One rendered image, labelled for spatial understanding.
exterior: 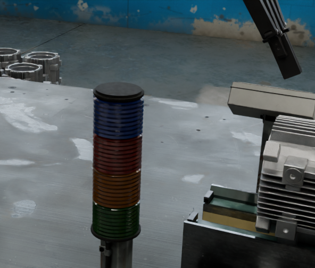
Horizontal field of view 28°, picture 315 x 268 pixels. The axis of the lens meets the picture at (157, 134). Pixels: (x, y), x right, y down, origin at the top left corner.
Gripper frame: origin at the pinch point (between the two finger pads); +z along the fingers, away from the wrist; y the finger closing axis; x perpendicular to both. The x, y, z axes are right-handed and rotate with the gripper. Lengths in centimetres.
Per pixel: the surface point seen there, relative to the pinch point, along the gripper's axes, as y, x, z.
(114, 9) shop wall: 515, 298, -48
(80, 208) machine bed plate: 3, 54, 15
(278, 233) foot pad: -16.7, 6.8, 22.4
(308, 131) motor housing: -9.6, -1.5, 10.8
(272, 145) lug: -13.6, 3.2, 10.1
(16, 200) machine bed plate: 0, 66, 8
